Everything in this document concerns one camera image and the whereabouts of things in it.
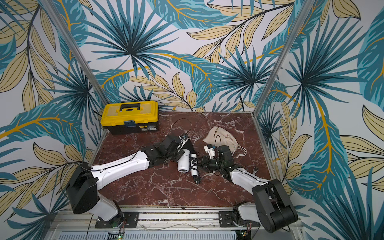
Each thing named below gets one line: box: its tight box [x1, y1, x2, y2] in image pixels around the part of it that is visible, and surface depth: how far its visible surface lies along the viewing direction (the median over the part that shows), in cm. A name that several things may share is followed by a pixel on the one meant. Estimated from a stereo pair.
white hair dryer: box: [177, 149, 201, 184], surface depth 82 cm
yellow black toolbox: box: [100, 100, 159, 135], surface depth 98 cm
